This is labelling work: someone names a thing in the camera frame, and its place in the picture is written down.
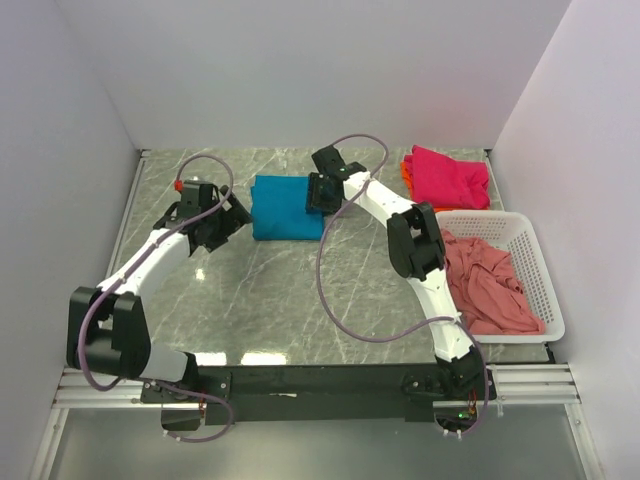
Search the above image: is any blue t shirt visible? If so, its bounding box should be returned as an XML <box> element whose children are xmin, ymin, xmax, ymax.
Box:
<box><xmin>250</xmin><ymin>175</ymin><xmax>324</xmax><ymax>241</ymax></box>

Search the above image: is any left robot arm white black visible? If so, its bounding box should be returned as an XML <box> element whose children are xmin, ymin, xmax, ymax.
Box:
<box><xmin>66</xmin><ymin>180</ymin><xmax>252</xmax><ymax>389</ymax></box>

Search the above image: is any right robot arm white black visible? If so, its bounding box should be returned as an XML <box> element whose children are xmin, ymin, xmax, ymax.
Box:
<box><xmin>307</xmin><ymin>145</ymin><xmax>490</xmax><ymax>400</ymax></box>

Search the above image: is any orange folded t shirt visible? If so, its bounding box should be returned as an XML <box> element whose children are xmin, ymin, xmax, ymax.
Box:
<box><xmin>400</xmin><ymin>161</ymin><xmax>452</xmax><ymax>212</ymax></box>

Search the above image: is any magenta folded t shirt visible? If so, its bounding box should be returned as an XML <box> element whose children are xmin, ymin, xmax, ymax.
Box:
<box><xmin>402</xmin><ymin>145</ymin><xmax>491</xmax><ymax>210</ymax></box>

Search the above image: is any white plastic laundry basket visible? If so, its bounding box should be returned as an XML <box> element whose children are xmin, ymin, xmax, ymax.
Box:
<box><xmin>437</xmin><ymin>210</ymin><xmax>565</xmax><ymax>344</ymax></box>

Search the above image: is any salmon pink t shirt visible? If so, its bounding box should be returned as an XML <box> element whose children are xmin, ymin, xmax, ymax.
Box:
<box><xmin>441</xmin><ymin>229</ymin><xmax>546</xmax><ymax>336</ymax></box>

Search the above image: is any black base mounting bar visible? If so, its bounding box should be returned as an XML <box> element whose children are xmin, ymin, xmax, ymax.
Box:
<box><xmin>140</xmin><ymin>363</ymin><xmax>496</xmax><ymax>430</ymax></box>

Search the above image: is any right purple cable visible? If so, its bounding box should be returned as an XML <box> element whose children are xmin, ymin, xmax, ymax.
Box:
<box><xmin>315</xmin><ymin>132</ymin><xmax>491</xmax><ymax>439</ymax></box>

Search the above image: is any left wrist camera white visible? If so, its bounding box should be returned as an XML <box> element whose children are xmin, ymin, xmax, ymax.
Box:
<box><xmin>173</xmin><ymin>178</ymin><xmax>204</xmax><ymax>192</ymax></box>

